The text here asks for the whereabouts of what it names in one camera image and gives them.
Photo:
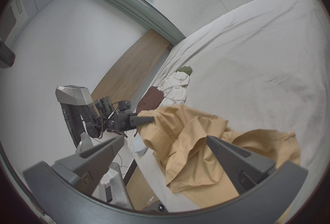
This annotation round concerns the white garment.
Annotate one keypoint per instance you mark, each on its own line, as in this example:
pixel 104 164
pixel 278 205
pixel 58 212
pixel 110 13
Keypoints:
pixel 176 88

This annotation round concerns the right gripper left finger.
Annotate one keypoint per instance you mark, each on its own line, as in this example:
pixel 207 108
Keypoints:
pixel 90 163

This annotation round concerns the brown garment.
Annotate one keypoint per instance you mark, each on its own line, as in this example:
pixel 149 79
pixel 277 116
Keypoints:
pixel 152 99

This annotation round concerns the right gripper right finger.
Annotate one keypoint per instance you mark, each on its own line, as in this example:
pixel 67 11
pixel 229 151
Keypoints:
pixel 239 166

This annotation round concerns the yellow garment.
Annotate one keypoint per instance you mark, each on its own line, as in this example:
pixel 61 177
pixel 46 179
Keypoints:
pixel 196 145

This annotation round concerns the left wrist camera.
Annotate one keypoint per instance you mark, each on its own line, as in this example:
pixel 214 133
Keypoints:
pixel 125 105

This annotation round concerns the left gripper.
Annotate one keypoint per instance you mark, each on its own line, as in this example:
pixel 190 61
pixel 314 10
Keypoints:
pixel 121 121

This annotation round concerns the green garment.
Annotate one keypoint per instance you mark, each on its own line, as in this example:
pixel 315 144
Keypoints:
pixel 185 70

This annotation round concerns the bed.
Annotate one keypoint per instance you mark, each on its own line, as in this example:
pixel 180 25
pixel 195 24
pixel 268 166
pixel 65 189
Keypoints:
pixel 245 57

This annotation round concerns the window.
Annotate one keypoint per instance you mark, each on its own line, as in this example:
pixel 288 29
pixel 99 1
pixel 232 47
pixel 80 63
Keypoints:
pixel 144 12

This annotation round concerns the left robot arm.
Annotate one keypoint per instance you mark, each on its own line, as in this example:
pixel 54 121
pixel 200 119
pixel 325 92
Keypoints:
pixel 74 95

